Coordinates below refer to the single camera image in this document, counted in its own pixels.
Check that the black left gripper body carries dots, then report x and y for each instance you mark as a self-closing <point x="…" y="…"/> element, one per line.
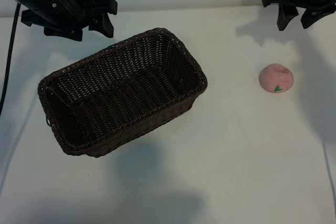
<point x="47" y="11"/>

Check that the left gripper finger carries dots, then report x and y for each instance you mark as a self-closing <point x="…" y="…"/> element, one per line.
<point x="103" y="26"/>
<point x="63" y="34"/>

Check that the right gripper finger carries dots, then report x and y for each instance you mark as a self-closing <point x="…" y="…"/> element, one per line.
<point x="286" y="16"/>
<point x="313" y="18"/>

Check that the pink toy peach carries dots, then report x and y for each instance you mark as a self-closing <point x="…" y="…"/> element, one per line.
<point x="276" y="77"/>

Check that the dark brown woven basket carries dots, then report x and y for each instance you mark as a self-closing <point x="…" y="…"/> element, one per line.
<point x="123" y="90"/>

